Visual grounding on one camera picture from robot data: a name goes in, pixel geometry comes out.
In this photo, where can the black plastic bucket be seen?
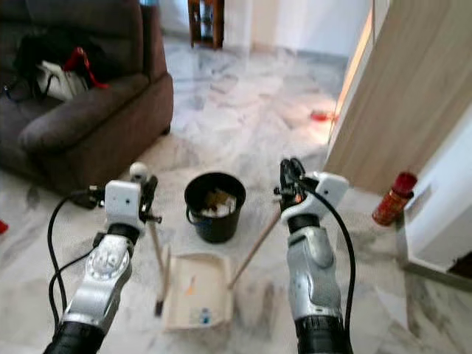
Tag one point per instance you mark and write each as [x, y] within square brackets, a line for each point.
[214, 225]

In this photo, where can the small red floor object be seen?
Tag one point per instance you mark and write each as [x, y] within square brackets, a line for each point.
[322, 116]

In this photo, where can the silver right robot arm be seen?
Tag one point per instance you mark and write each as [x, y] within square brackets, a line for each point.
[313, 273]

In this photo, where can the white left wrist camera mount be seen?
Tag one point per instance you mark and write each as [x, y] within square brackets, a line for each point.
[124, 203]

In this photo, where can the dark grey fabric sofa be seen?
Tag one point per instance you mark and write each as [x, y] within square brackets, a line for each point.
[88, 125]

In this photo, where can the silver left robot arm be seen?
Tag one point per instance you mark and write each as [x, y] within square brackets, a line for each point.
[107, 280]

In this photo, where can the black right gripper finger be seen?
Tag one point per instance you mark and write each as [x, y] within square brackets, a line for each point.
[283, 172]
[298, 171]

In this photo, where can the crumpled paper rubbish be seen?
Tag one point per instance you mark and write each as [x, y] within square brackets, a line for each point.
[220, 203]

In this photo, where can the black bag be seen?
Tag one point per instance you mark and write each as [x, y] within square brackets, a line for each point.
[44, 50]

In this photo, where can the flat red object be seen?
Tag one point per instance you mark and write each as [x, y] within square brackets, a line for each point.
[2, 227]

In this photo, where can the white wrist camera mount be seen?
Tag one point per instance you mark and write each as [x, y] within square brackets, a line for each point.
[124, 203]
[326, 188]

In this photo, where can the red spray can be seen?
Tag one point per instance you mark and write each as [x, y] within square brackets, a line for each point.
[394, 198]

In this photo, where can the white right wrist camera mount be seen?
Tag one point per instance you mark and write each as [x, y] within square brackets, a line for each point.
[326, 188]

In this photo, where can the brown wooden stool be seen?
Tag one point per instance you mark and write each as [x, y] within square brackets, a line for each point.
[206, 21]

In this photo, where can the light wooden door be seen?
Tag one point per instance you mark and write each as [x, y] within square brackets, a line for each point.
[405, 88]

